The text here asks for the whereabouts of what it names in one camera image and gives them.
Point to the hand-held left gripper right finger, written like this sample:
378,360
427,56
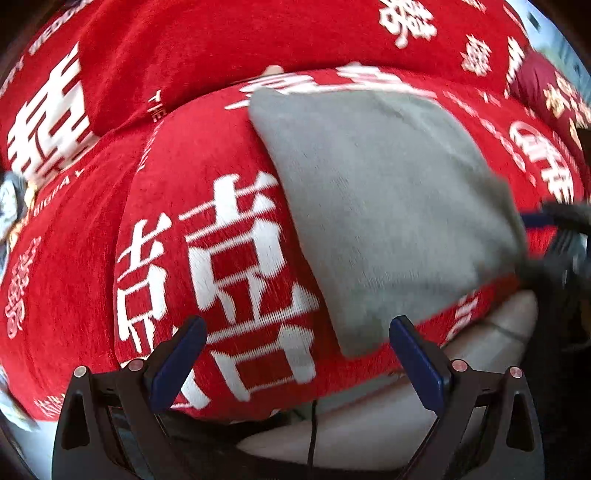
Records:
418,364

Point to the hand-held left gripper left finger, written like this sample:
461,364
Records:
178,364

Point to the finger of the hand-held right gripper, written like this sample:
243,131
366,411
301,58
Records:
561,216
540,272

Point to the grey small garment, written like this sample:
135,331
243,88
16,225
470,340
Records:
392,207

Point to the white sofa base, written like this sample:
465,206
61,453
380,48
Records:
503,323

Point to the maroon printed pillow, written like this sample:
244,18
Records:
554,92

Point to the red printed sofa cover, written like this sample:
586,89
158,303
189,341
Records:
161,184

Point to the blue grey patterned cloth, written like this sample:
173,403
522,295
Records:
11,203

